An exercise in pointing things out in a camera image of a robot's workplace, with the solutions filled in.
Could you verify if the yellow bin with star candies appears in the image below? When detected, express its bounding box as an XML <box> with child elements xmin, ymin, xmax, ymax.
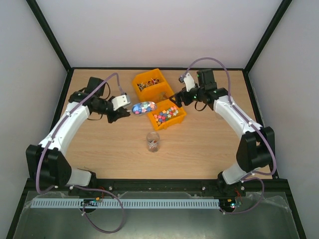
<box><xmin>147</xmin><ymin>100</ymin><xmax>187</xmax><ymax>131</ymax></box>

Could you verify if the metal scoop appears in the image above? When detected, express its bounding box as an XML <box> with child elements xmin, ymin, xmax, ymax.
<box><xmin>132</xmin><ymin>101</ymin><xmax>157</xmax><ymax>116</ymax></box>

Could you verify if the yellow bin with lollipops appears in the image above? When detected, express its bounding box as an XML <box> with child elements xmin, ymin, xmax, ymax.
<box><xmin>132</xmin><ymin>68</ymin><xmax>166</xmax><ymax>99</ymax></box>

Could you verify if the clear glass jar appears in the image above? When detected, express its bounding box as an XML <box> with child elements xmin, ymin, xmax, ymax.
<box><xmin>146</xmin><ymin>132</ymin><xmax>160</xmax><ymax>152</ymax></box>

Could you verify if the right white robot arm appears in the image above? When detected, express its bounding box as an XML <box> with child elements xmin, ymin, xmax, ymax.
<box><xmin>170</xmin><ymin>69</ymin><xmax>275</xmax><ymax>195</ymax></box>

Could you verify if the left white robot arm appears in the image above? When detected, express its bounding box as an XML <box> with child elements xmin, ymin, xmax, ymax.
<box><xmin>26</xmin><ymin>77</ymin><xmax>131</xmax><ymax>194</ymax></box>

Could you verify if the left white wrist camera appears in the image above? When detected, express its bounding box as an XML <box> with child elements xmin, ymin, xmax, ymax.
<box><xmin>111</xmin><ymin>94</ymin><xmax>131</xmax><ymax>111</ymax></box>

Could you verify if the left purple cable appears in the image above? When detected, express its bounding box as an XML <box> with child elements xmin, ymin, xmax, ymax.
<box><xmin>36</xmin><ymin>72</ymin><xmax>125</xmax><ymax>235</ymax></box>

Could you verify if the black mounting rail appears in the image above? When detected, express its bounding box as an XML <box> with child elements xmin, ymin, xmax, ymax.
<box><xmin>24</xmin><ymin>178</ymin><xmax>290</xmax><ymax>197</ymax></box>

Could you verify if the grey slotted cable duct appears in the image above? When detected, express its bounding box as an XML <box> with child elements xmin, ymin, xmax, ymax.
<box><xmin>30</xmin><ymin>198</ymin><xmax>220</xmax><ymax>209</ymax></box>

